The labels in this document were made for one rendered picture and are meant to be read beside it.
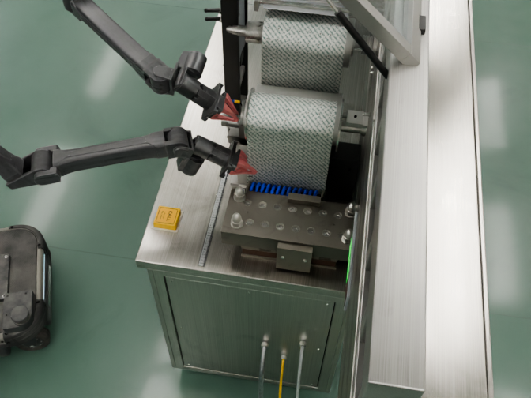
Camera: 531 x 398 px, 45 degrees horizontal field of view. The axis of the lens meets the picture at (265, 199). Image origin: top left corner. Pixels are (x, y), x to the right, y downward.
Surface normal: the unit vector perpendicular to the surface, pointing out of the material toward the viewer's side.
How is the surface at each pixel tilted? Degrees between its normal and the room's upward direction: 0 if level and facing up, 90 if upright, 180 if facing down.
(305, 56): 92
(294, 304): 90
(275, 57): 92
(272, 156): 90
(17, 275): 0
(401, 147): 0
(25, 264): 0
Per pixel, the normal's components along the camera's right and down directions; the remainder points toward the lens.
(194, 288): -0.16, 0.79
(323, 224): 0.01, -0.61
